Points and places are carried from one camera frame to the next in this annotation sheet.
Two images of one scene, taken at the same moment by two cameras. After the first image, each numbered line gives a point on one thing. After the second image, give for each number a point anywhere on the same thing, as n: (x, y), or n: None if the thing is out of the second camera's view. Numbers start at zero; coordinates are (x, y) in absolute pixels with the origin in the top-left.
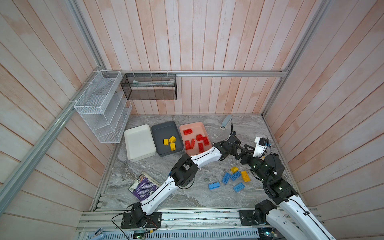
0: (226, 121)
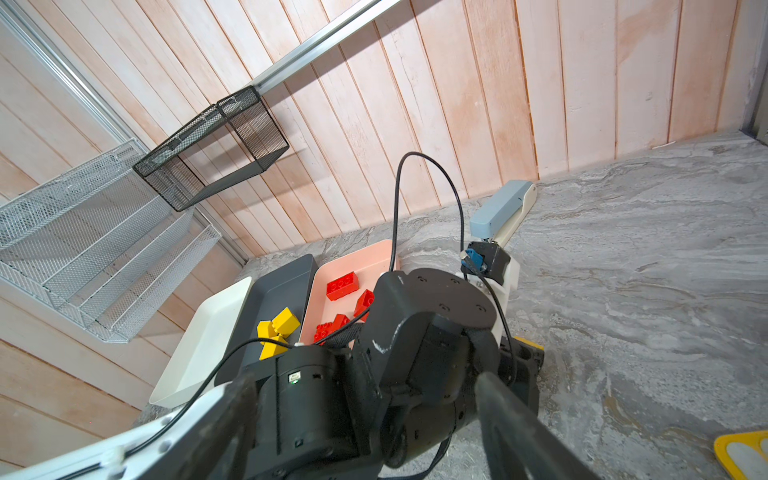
0: (499, 219)
